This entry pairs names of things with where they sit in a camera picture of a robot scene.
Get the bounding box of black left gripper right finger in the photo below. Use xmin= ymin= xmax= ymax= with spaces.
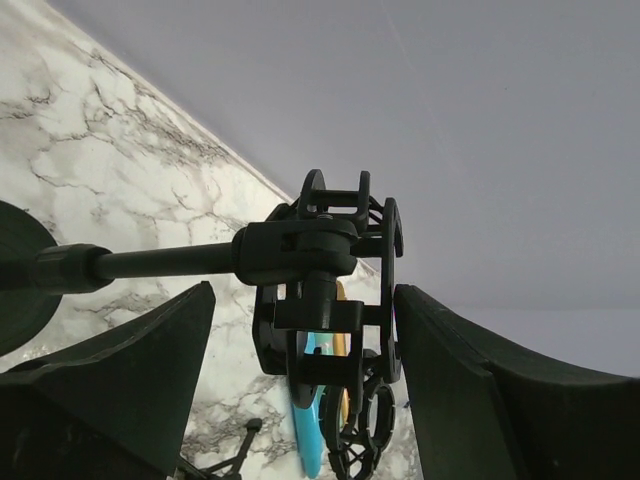
xmin=394 ymin=284 xmax=639 ymax=479

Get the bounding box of mint green microphone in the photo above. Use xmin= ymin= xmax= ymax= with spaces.
xmin=311 ymin=333 xmax=333 ymax=355

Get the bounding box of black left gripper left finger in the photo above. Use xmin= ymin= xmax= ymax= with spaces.
xmin=1 ymin=282 xmax=216 ymax=479

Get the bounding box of black tripod microphone stand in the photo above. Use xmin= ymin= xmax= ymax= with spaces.
xmin=174 ymin=349 xmax=397 ymax=480

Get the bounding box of black round base stand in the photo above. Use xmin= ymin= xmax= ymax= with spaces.
xmin=1 ymin=169 xmax=403 ymax=414

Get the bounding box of blue microphone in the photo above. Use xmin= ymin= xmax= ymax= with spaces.
xmin=292 ymin=333 xmax=325 ymax=479

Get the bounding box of gold microphone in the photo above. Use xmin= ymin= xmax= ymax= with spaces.
xmin=333 ymin=280 xmax=349 ymax=426

